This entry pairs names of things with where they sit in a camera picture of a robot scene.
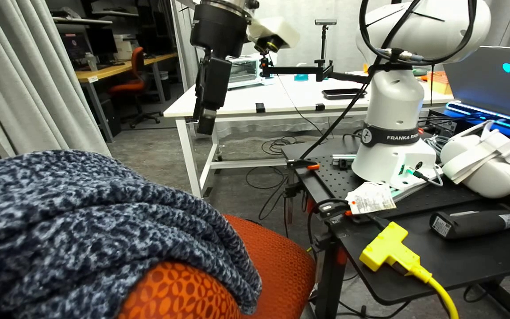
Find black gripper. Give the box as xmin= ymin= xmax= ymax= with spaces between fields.
xmin=189 ymin=0 xmax=251 ymax=137

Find blue speckled fleece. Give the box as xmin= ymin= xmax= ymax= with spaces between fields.
xmin=0 ymin=150 xmax=263 ymax=319

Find orange patterned armchair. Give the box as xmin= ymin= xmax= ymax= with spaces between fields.
xmin=114 ymin=213 xmax=316 ymax=319

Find teal clear box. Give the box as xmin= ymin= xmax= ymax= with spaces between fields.
xmin=226 ymin=58 xmax=261 ymax=91

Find white table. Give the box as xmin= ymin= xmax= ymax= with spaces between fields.
xmin=162 ymin=73 xmax=454 ymax=201

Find orange office chair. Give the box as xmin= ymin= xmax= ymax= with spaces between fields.
xmin=107 ymin=45 xmax=150 ymax=130

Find wooden desk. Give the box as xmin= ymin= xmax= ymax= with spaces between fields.
xmin=74 ymin=52 xmax=180 ymax=144

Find flat black device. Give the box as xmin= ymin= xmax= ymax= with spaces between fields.
xmin=320 ymin=88 xmax=368 ymax=102

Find black storage shelf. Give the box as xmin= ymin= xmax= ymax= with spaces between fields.
xmin=49 ymin=0 xmax=173 ymax=61

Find grey topped stand pole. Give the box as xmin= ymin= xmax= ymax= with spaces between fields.
xmin=313 ymin=17 xmax=337 ymax=68

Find white paper tag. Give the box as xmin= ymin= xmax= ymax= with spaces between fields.
xmin=343 ymin=182 xmax=398 ymax=217

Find grey curtain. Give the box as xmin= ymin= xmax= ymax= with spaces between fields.
xmin=0 ymin=0 xmax=111 ymax=162

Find white power strip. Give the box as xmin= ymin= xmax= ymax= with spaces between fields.
xmin=383 ymin=164 xmax=438 ymax=201

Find orange box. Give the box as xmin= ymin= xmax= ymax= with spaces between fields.
xmin=424 ymin=70 xmax=453 ymax=96

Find small black electronics box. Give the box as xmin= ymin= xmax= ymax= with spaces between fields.
xmin=428 ymin=111 xmax=460 ymax=139

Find white VR headset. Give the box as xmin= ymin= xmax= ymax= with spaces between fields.
xmin=438 ymin=121 xmax=510 ymax=201

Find black handheld device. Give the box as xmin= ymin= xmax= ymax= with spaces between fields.
xmin=428 ymin=206 xmax=510 ymax=242

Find grey laptop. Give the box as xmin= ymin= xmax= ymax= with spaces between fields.
xmin=442 ymin=45 xmax=510 ymax=148

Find black perforated robot table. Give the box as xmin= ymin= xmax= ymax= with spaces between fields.
xmin=279 ymin=141 xmax=510 ymax=319

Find black cable bundle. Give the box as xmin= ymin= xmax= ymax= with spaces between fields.
xmin=244 ymin=137 xmax=295 ymax=192

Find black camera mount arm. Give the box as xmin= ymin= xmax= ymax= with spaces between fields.
xmin=258 ymin=52 xmax=375 ymax=86

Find orange handled clamp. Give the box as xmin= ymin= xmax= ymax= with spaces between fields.
xmin=291 ymin=159 xmax=321 ymax=174

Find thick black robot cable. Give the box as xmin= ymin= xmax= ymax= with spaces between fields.
xmin=313 ymin=0 xmax=479 ymax=164

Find yellow plug with cable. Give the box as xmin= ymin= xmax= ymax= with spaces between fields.
xmin=357 ymin=221 xmax=460 ymax=319

